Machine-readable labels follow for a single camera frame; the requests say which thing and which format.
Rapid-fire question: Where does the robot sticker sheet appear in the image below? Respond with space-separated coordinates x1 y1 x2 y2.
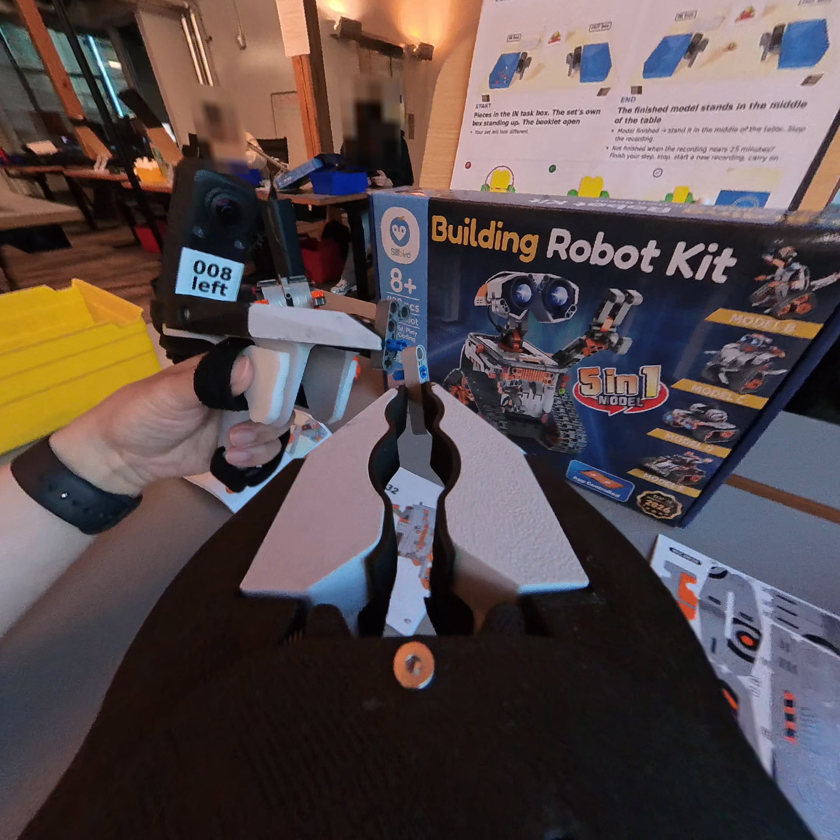
650 533 840 840

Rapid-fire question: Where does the black wrist band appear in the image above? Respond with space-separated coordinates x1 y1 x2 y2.
10 436 142 536

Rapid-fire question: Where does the grey holed beam with blue pin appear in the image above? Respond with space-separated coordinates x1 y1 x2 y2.
375 298 411 378

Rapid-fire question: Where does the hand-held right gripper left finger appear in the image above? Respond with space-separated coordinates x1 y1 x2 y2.
239 387 403 636

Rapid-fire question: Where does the person's left hand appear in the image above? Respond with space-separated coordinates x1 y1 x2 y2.
49 353 293 497

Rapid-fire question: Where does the open white instruction booklet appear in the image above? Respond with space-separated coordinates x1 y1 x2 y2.
184 407 447 637

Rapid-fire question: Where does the yellow plastic bin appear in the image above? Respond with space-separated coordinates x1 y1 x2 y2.
0 279 161 457

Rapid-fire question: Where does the grey desk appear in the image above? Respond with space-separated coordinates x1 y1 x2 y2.
0 289 840 840

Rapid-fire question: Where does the white instruction poster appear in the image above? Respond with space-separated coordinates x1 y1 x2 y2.
449 0 840 211

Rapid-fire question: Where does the robot kit box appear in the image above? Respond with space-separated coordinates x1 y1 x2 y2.
367 187 840 529

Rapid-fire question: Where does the short grey toy beam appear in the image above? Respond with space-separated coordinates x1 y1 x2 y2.
400 346 431 437

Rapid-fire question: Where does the person's left forearm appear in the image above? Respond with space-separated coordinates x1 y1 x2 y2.
0 462 99 634

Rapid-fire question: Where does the blue plastic bin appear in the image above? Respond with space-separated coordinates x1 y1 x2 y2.
308 167 368 196

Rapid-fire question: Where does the partly built toy robot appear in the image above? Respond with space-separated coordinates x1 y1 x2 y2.
256 276 326 309

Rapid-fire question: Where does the wooden backboard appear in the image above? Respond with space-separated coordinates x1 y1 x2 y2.
416 49 483 191

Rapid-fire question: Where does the black upright device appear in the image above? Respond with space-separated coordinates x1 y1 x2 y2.
266 197 308 290

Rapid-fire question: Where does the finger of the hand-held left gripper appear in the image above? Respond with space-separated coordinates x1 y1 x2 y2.
246 303 385 426

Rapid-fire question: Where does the red plastic bin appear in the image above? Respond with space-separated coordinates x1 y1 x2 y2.
298 236 347 284

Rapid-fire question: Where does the white paper notice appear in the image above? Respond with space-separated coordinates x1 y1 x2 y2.
276 0 311 56

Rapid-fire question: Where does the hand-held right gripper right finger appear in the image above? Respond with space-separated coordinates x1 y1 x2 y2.
427 384 589 634

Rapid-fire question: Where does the grey table with wooden edge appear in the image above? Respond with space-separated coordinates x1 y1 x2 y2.
725 410 840 506

